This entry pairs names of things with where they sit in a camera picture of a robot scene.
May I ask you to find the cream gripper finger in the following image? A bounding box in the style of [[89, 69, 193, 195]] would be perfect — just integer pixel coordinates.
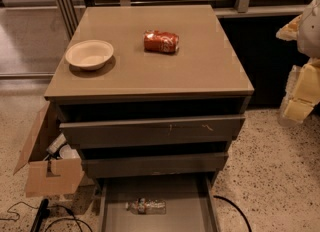
[[279, 59, 320, 126], [276, 15, 302, 41]]

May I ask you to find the thin black cable left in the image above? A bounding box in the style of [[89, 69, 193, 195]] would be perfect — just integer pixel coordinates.
[[0, 201, 94, 232]]

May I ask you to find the crushed red soda can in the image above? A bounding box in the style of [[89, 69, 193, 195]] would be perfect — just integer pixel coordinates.
[[143, 30, 179, 54]]

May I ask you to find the clear plastic water bottle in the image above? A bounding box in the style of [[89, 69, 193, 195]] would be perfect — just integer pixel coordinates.
[[125, 198, 166, 215]]

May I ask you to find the white paper bowl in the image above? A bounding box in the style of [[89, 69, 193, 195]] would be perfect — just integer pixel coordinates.
[[65, 40, 114, 71]]

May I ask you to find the black cable right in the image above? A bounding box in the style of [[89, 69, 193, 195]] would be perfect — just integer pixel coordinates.
[[213, 194, 253, 232]]

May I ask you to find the grey top drawer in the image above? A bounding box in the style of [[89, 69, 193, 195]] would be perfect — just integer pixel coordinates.
[[60, 115, 245, 149]]

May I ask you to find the grey drawer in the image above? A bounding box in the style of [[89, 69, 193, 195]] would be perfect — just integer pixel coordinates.
[[82, 152, 228, 178], [60, 115, 245, 149], [98, 174, 220, 232]]

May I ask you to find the brown cardboard box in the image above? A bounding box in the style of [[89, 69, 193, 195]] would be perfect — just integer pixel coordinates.
[[13, 102, 84, 197]]

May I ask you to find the white item in box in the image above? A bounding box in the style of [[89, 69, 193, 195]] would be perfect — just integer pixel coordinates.
[[46, 133, 67, 155]]

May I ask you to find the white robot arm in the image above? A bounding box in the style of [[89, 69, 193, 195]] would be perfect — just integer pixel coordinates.
[[276, 0, 320, 127]]

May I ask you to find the grey bottom drawer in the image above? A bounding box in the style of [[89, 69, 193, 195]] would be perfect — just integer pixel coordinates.
[[98, 174, 220, 232]]

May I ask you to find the black power strip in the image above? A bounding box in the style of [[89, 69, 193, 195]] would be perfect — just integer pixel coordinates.
[[30, 199, 50, 232]]

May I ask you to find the grey drawer cabinet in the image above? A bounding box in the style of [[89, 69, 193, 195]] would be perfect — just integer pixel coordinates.
[[43, 4, 255, 190]]

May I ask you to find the grey middle drawer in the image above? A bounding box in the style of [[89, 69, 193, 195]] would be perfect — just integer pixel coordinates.
[[82, 152, 228, 178]]

